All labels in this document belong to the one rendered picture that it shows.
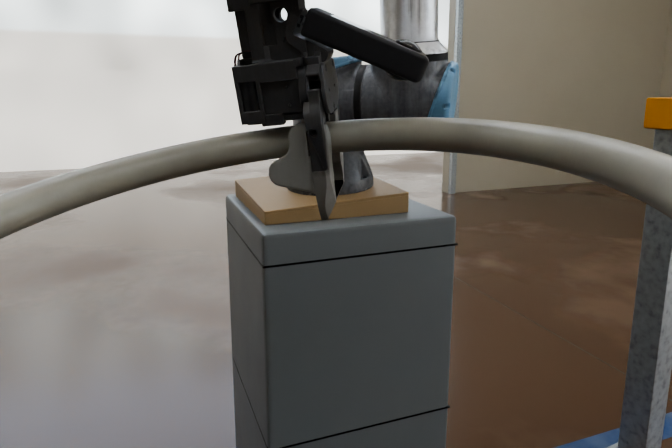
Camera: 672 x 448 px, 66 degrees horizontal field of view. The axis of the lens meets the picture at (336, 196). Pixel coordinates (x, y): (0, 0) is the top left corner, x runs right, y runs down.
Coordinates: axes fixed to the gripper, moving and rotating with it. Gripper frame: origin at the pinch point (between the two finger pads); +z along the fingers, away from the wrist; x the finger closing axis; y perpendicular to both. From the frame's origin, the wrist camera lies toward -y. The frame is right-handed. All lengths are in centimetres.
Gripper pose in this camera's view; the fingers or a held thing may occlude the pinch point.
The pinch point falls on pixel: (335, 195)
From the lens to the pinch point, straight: 52.2
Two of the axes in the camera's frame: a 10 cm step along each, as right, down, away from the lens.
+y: -9.8, 0.6, 1.8
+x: -1.5, 3.4, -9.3
